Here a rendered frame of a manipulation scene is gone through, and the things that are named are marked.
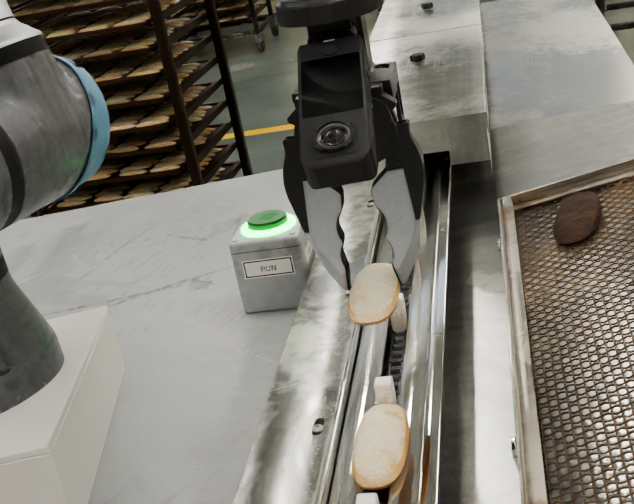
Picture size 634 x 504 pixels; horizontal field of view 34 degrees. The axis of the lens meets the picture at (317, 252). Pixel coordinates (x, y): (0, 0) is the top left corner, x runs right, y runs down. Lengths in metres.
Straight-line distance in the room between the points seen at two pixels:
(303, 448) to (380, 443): 0.05
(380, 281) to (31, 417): 0.27
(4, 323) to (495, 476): 0.38
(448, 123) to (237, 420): 0.49
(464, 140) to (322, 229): 0.47
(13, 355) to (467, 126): 0.60
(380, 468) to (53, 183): 0.37
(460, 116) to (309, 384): 0.49
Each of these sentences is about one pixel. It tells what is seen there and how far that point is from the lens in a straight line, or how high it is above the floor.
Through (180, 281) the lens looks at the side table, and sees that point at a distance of 1.15.
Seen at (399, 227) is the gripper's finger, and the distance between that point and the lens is 0.74.
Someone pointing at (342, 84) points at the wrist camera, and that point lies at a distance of 0.68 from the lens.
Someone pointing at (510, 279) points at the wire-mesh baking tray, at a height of 0.89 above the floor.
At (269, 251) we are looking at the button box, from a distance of 0.99.
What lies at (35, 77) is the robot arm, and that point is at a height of 1.10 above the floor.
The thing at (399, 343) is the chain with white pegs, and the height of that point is 0.84.
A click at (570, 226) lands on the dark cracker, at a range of 0.88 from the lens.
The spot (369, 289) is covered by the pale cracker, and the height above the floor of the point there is 0.93.
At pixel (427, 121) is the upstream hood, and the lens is 1.19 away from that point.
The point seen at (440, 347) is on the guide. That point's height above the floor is 0.86.
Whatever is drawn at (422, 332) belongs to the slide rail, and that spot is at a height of 0.85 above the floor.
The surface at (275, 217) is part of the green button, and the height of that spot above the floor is 0.91.
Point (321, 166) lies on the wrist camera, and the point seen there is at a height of 1.05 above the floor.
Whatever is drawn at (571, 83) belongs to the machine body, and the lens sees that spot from 1.66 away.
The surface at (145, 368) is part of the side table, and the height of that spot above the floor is 0.82.
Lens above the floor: 1.24
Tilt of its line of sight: 22 degrees down
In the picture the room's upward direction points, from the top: 12 degrees counter-clockwise
